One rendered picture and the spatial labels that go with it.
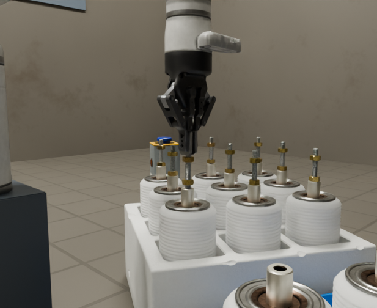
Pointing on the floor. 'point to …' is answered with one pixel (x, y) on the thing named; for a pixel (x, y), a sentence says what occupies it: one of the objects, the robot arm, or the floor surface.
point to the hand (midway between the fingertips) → (188, 142)
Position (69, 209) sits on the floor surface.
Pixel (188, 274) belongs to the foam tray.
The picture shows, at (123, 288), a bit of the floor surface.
